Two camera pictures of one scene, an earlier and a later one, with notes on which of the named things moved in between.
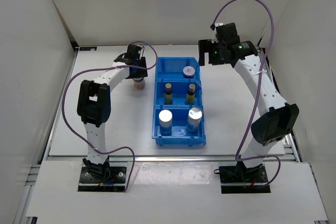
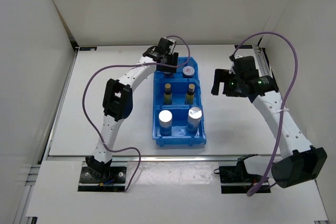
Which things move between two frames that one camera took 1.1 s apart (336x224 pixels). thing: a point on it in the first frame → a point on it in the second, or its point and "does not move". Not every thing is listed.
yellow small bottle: [168, 94] does not move
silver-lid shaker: [195, 116] does not move
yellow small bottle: [190, 94] does not move
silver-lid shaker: [165, 117] does not move
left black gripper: [142, 73] → [175, 59]
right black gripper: [206, 46] → [220, 76]
